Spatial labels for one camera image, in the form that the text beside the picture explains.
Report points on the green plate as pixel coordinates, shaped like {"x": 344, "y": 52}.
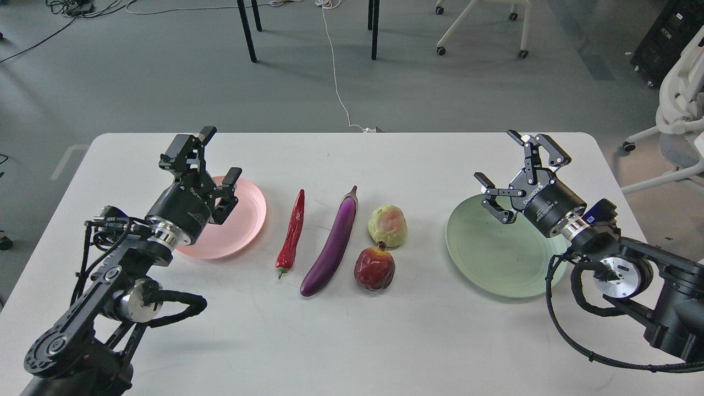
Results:
{"x": 508, "y": 260}

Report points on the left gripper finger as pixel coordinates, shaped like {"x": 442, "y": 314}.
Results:
{"x": 185, "y": 156}
{"x": 222, "y": 200}

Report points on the white office chair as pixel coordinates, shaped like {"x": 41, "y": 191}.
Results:
{"x": 679, "y": 114}

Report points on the red pomegranate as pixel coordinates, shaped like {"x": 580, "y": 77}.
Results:
{"x": 375, "y": 268}

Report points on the yellow green fruit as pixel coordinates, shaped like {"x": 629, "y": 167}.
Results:
{"x": 388, "y": 226}

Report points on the black table legs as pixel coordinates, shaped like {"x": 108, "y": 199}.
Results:
{"x": 373, "y": 19}

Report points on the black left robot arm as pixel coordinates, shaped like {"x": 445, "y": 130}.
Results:
{"x": 88, "y": 351}

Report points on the black cabinet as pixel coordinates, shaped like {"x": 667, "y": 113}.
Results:
{"x": 661, "y": 48}

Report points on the purple eggplant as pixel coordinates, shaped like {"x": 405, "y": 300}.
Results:
{"x": 332, "y": 254}

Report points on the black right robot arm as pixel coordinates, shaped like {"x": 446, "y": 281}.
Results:
{"x": 612, "y": 275}

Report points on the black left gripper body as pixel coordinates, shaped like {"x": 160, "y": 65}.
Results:
{"x": 187, "y": 206}

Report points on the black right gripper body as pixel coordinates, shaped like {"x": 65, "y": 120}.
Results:
{"x": 547, "y": 203}

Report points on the red chili pepper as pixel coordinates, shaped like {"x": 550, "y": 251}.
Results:
{"x": 287, "y": 254}

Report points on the pink plate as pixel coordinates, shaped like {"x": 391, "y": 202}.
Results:
{"x": 237, "y": 232}

